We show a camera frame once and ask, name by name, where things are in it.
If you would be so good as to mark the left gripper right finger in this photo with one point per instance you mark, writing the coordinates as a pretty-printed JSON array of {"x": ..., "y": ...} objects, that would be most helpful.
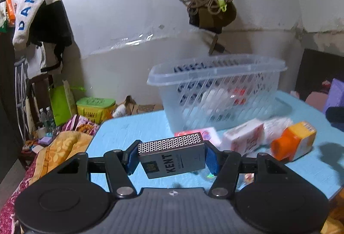
[{"x": 227, "y": 167}]

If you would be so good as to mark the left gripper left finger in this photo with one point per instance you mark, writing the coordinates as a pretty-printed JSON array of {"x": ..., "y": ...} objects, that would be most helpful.
[{"x": 117, "y": 165}]

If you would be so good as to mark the white red tissue pack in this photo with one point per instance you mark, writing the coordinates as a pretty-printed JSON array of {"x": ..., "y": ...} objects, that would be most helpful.
[{"x": 243, "y": 138}]

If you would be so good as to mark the grey Kent cigarette box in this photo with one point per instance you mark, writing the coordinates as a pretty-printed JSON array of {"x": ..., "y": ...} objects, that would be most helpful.
[{"x": 173, "y": 156}]

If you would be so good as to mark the pink rose tissue pack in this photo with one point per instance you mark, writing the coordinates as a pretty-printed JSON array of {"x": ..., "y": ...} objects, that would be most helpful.
[{"x": 208, "y": 133}]

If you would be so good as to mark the green yellow lidded tub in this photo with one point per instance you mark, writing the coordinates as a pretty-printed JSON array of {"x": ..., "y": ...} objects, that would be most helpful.
[{"x": 96, "y": 110}]

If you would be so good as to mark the orange floral blanket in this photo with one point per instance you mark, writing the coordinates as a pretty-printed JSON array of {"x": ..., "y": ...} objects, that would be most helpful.
[{"x": 64, "y": 146}]

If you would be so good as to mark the clear plastic lattice basket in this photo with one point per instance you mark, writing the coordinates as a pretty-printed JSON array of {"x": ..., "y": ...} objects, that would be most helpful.
[{"x": 220, "y": 91}]

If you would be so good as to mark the bright green paper bag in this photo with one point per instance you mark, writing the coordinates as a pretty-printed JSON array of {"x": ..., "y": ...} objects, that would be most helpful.
[{"x": 62, "y": 103}]

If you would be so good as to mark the black hanging garment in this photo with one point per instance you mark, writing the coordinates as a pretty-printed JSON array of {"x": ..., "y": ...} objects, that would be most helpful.
[{"x": 50, "y": 30}]

